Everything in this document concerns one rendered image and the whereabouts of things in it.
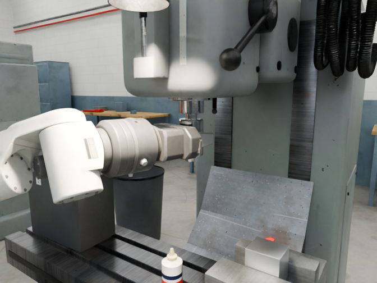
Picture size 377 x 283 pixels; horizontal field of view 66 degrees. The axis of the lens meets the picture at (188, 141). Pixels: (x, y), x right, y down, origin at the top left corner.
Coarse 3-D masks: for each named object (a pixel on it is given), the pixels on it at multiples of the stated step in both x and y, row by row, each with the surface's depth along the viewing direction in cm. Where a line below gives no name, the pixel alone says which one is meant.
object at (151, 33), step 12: (144, 12) 42; (156, 12) 42; (144, 24) 42; (156, 24) 42; (168, 24) 44; (144, 36) 43; (156, 36) 42; (168, 36) 45; (144, 48) 43; (156, 48) 42; (168, 48) 45; (144, 60) 43; (156, 60) 43; (168, 60) 45; (144, 72) 43; (156, 72) 43; (168, 72) 45
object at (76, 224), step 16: (32, 192) 82; (48, 192) 78; (112, 192) 81; (32, 208) 84; (48, 208) 79; (64, 208) 75; (80, 208) 73; (96, 208) 77; (112, 208) 82; (32, 224) 85; (48, 224) 80; (64, 224) 76; (80, 224) 73; (96, 224) 78; (112, 224) 82; (64, 240) 77; (80, 240) 74; (96, 240) 78
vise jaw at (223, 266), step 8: (216, 264) 51; (224, 264) 51; (232, 264) 51; (240, 264) 51; (208, 272) 48; (216, 272) 48; (224, 272) 48; (232, 272) 48; (240, 272) 48; (248, 272) 48; (256, 272) 48; (208, 280) 48; (216, 280) 47; (224, 280) 46; (232, 280) 46; (240, 280) 46; (248, 280) 46; (256, 280) 46; (264, 280) 46; (272, 280) 46; (280, 280) 46
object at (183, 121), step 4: (180, 120) 54; (184, 120) 54; (188, 120) 53; (192, 120) 53; (196, 120) 53; (200, 120) 54; (180, 124) 54; (184, 124) 54; (188, 124) 53; (192, 124) 53; (196, 124) 54; (200, 124) 54
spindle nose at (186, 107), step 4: (180, 104) 54; (184, 104) 53; (188, 104) 53; (192, 104) 53; (196, 104) 53; (200, 104) 53; (180, 108) 54; (184, 108) 53; (188, 108) 53; (192, 108) 53; (196, 108) 53; (200, 108) 53; (180, 112) 54; (184, 112) 53; (188, 112) 53; (192, 112) 53; (196, 112) 53; (200, 112) 54
